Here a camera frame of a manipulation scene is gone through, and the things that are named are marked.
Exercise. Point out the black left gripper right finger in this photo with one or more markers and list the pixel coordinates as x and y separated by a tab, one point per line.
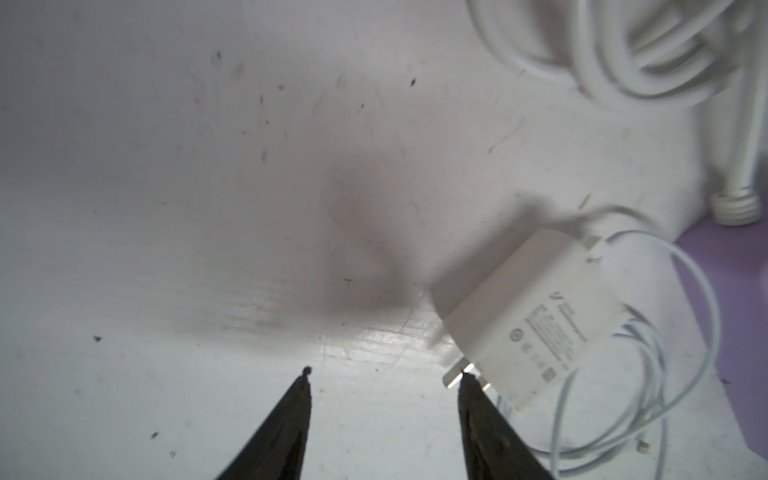
492	449

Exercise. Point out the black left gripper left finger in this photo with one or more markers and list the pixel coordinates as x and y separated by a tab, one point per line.
277	448

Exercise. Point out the purple power strip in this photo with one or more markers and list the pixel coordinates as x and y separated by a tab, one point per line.
735	262

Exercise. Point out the white charger plug adapter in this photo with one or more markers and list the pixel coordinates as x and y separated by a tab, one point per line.
527	327

